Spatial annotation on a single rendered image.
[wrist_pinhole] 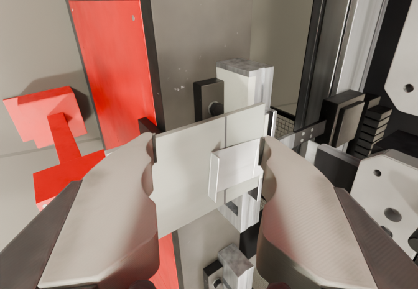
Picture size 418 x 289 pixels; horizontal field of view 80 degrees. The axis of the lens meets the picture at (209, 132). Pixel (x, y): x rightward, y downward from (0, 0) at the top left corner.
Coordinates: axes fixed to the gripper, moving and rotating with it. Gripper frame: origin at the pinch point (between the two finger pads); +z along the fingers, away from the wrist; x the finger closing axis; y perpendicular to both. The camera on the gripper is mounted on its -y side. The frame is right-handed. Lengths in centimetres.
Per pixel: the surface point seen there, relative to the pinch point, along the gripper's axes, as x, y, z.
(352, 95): 33, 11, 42
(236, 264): 11, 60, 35
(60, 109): -60, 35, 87
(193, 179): -1.6, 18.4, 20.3
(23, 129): -78, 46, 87
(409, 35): 17.3, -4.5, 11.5
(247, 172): 8.2, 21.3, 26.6
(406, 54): 17.5, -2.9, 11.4
